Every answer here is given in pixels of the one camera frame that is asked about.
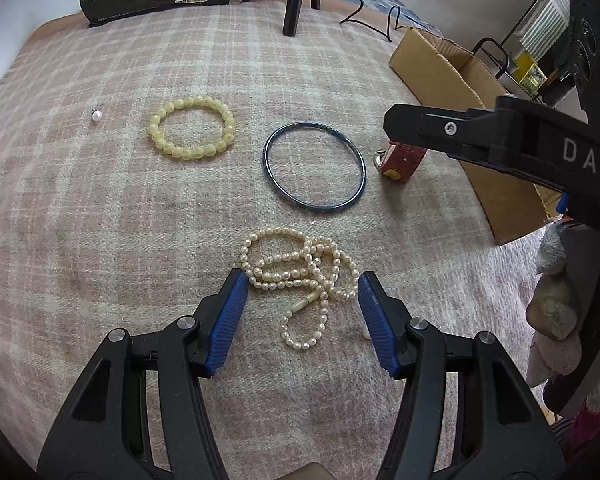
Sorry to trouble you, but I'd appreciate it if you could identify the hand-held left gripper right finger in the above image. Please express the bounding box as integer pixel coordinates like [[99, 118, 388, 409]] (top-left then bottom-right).
[[357, 270, 566, 480]]

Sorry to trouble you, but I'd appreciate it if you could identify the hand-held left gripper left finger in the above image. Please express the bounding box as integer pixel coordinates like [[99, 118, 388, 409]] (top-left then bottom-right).
[[36, 268, 249, 480]]

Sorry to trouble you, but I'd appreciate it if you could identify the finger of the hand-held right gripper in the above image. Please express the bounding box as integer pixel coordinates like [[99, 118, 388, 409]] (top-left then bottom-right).
[[384, 103, 502, 165]]

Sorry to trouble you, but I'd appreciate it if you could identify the red strap wristwatch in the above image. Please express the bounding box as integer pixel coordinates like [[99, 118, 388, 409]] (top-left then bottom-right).
[[372, 142, 427, 182]]

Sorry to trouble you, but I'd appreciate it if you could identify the cardboard box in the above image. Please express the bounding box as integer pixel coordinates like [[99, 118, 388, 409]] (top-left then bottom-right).
[[389, 26, 571, 247]]

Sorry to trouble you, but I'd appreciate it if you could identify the pearl necklace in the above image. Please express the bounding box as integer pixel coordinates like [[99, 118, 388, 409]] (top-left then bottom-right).
[[241, 228, 361, 353]]

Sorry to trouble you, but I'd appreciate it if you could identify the blue bangle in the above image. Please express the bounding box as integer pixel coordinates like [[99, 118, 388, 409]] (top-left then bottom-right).
[[263, 121, 367, 215]]

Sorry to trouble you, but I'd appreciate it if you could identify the yellow bead bracelet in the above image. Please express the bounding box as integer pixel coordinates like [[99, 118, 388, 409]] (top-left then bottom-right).
[[148, 96, 237, 162]]

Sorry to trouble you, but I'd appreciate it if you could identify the person's right hand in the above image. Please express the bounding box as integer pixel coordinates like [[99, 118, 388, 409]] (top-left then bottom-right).
[[525, 219, 590, 388]]

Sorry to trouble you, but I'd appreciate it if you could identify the yellow box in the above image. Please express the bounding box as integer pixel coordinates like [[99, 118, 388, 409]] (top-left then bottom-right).
[[512, 52, 548, 86]]

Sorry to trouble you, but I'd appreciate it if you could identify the black metal clothes rack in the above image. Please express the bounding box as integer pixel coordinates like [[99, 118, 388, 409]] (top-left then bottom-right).
[[472, 0, 576, 107]]

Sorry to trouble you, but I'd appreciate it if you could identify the striped hanging cloth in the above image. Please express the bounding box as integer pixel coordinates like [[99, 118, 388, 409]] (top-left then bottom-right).
[[517, 0, 572, 61]]

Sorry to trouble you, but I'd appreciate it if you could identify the pink plaid blanket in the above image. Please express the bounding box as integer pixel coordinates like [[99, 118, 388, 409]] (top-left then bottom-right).
[[0, 0, 571, 480]]

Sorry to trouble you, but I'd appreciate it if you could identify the black power cable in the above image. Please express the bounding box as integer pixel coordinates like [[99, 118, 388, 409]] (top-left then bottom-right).
[[340, 0, 406, 43]]

